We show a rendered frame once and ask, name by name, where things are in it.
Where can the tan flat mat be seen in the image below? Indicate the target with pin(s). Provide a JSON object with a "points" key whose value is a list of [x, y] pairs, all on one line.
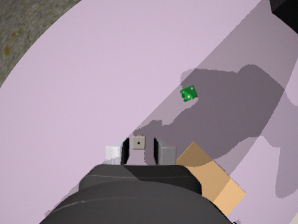
{"points": [[217, 186]]}

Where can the green die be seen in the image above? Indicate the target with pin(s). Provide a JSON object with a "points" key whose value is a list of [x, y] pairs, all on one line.
{"points": [[188, 93]]}

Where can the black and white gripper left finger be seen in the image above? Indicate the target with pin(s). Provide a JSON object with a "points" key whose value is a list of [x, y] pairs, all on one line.
{"points": [[118, 153]]}

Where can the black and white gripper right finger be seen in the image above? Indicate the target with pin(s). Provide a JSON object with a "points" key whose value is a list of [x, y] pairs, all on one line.
{"points": [[164, 154]]}

